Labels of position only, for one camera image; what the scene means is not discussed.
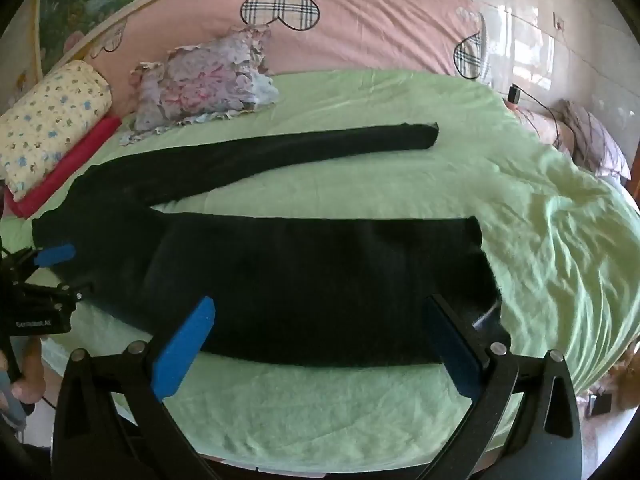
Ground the person's left hand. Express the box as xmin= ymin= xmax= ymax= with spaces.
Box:
xmin=0 ymin=336 xmax=49 ymax=407

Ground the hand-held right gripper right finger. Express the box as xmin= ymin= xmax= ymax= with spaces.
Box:
xmin=422 ymin=294 xmax=584 ymax=480

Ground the floral patterned garment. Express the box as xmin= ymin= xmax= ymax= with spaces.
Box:
xmin=118 ymin=25 xmax=280 ymax=147

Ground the yellow floral pillow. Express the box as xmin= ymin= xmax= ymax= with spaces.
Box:
xmin=0 ymin=60 xmax=113 ymax=203

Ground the plaid pink pillow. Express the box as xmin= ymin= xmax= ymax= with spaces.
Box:
xmin=552 ymin=99 xmax=632 ymax=181

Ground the green bed sheet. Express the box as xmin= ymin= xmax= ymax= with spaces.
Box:
xmin=0 ymin=67 xmax=640 ymax=471

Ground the pink heart print quilt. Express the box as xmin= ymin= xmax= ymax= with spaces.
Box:
xmin=87 ymin=0 xmax=493 ymax=93

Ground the black charger cable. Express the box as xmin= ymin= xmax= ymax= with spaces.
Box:
xmin=517 ymin=92 xmax=567 ymax=151

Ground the small black box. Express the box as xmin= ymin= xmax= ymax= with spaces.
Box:
xmin=587 ymin=392 xmax=615 ymax=417

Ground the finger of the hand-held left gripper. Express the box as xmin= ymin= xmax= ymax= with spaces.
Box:
xmin=0 ymin=243 xmax=77 ymax=286
xmin=15 ymin=282 xmax=94 ymax=312

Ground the black sock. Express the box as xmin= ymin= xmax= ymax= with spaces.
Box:
xmin=31 ymin=121 xmax=503 ymax=367

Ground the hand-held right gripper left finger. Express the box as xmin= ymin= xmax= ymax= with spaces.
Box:
xmin=52 ymin=296 xmax=221 ymax=480

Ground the red pillow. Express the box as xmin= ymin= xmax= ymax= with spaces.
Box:
xmin=5 ymin=115 xmax=123 ymax=218

